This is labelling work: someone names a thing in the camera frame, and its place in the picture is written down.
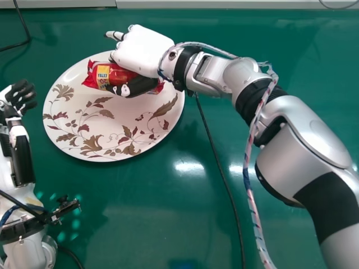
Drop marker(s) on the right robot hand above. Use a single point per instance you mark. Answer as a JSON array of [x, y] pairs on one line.
[[140, 50]]

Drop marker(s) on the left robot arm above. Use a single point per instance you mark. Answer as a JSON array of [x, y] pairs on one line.
[[25, 252]]

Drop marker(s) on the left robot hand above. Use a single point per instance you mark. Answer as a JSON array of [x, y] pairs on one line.
[[23, 162]]

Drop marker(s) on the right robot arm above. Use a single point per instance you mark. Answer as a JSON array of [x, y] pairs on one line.
[[308, 140]]

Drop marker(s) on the red biscuit packet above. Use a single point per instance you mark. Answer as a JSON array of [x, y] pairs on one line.
[[103, 77]]

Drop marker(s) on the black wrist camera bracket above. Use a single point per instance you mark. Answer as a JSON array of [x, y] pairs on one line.
[[63, 210]]

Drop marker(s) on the plate with brown leaf pattern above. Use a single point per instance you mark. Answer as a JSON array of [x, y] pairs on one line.
[[112, 126]]

